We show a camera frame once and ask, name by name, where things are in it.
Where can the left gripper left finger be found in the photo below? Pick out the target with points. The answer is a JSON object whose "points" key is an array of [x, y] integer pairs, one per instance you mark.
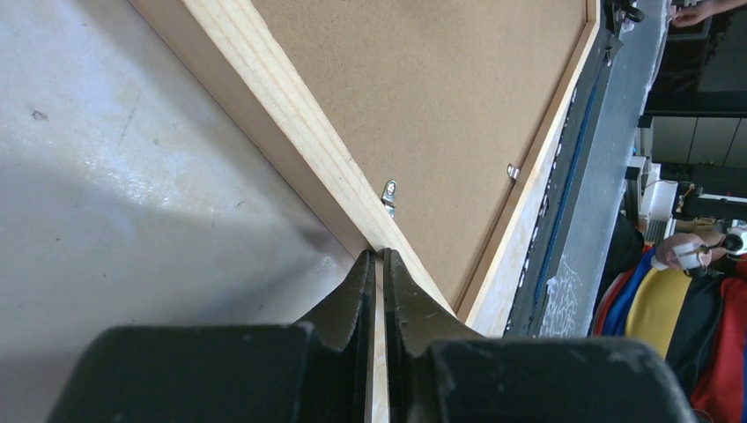
{"points": [[336, 383]]}

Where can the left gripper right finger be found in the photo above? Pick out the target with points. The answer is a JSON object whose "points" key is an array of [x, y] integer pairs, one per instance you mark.
{"points": [[414, 323]]}

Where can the wooden picture frame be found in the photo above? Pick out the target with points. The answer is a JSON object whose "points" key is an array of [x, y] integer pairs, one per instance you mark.
{"points": [[231, 51]]}

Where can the brown frame backing board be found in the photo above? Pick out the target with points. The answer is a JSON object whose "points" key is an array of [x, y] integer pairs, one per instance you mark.
{"points": [[438, 96]]}

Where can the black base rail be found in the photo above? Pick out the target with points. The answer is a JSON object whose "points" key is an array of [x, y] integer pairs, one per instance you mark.
{"points": [[580, 206]]}

